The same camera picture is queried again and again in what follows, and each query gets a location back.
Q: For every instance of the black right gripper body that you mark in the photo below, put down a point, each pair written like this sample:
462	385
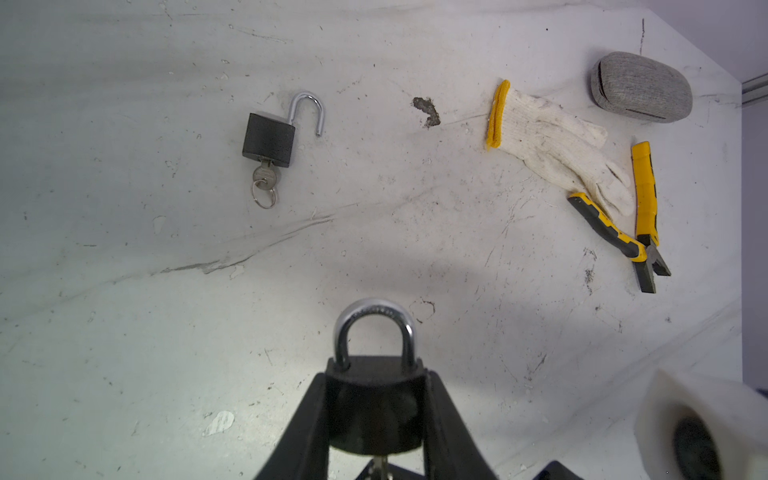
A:
556	471

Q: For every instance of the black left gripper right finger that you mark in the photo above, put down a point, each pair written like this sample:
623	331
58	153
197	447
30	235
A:
449	450

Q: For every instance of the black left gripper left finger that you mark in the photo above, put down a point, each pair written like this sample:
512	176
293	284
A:
303	450

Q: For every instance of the black padlock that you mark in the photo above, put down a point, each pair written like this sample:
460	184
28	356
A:
375	403
270	140

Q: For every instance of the yellow black pliers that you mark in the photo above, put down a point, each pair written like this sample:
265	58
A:
642	249

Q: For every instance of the white work glove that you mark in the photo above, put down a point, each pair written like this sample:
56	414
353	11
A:
561	148

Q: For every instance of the grey fabric glasses case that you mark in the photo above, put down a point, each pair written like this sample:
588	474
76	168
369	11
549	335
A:
637	87

